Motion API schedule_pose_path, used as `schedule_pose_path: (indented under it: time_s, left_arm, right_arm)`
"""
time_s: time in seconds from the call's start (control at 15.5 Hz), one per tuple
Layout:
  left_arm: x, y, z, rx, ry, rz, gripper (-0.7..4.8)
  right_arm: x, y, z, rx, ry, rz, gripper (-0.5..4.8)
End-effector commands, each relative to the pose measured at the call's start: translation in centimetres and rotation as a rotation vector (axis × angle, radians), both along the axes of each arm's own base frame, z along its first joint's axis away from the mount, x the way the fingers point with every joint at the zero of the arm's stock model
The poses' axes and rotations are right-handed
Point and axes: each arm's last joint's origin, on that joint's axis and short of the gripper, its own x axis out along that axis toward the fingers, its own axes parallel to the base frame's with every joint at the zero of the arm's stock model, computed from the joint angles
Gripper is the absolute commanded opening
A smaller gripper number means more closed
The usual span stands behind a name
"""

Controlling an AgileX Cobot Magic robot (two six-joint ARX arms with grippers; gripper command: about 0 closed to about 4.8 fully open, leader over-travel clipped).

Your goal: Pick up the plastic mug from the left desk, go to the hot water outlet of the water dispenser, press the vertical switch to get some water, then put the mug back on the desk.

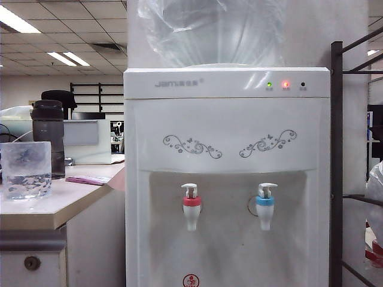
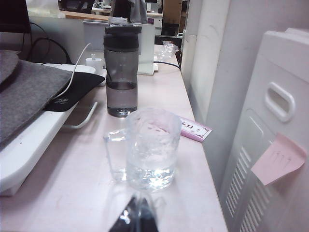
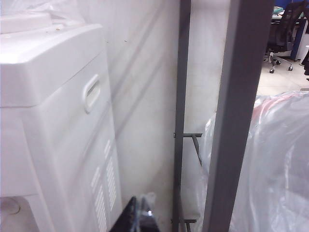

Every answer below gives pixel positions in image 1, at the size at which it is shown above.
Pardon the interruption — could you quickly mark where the red hot water tap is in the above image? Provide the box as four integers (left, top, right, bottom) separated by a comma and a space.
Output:
180, 183, 203, 232

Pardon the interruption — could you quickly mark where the clear plastic mug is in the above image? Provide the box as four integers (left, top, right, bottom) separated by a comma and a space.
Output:
0, 141, 52, 201

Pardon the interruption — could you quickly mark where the white water dispenser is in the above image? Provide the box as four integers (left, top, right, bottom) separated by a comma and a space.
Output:
123, 67, 332, 287

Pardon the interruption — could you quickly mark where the blue cold water tap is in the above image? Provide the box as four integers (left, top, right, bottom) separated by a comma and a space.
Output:
255, 182, 279, 231

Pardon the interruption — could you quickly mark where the bagged clear water jug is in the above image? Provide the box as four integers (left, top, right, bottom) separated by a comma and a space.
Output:
136, 0, 287, 69

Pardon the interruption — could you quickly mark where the white desk with drawer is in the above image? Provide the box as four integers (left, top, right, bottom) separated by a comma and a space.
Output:
0, 163, 126, 287

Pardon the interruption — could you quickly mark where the dark poster with white figure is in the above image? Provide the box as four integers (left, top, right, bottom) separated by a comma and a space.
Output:
110, 120, 125, 154

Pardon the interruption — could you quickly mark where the white grey partition box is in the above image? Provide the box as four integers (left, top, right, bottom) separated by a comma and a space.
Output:
62, 119, 111, 164

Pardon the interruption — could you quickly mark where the black monitor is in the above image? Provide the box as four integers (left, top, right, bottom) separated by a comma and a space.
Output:
71, 112, 106, 121

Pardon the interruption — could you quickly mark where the pink paper sheet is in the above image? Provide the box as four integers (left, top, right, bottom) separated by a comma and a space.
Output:
65, 175, 112, 187

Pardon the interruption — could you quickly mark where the black background shelf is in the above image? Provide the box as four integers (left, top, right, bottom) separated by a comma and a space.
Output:
69, 82, 125, 115

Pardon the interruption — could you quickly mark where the black office chair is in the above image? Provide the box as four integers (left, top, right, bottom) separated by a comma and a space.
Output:
41, 89, 78, 120

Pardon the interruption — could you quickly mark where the dark grey sports bottle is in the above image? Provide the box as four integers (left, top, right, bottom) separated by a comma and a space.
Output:
29, 100, 66, 180

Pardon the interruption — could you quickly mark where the double tube ceiling light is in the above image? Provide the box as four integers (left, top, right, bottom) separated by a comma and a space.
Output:
46, 51, 91, 67

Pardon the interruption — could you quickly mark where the black metal rack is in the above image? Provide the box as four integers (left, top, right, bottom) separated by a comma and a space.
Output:
330, 26, 383, 287

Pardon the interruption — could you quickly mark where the translucent plastic cover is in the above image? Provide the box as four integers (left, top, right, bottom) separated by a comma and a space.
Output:
0, 104, 34, 143

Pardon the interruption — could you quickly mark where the black cabinet with blue book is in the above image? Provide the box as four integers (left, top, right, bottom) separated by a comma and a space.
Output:
367, 104, 383, 159

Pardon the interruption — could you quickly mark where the white plastic bag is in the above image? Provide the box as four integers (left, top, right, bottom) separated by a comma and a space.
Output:
364, 160, 383, 240

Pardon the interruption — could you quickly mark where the round drawer lock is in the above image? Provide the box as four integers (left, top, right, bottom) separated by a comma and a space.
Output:
23, 255, 42, 271

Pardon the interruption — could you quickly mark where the large ceiling light panel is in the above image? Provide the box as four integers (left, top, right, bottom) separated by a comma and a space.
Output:
0, 4, 42, 34

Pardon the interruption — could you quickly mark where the red box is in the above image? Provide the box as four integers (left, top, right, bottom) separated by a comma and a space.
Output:
364, 239, 383, 268

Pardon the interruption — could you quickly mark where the white cable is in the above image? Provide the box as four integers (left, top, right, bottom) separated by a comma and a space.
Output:
11, 130, 34, 143

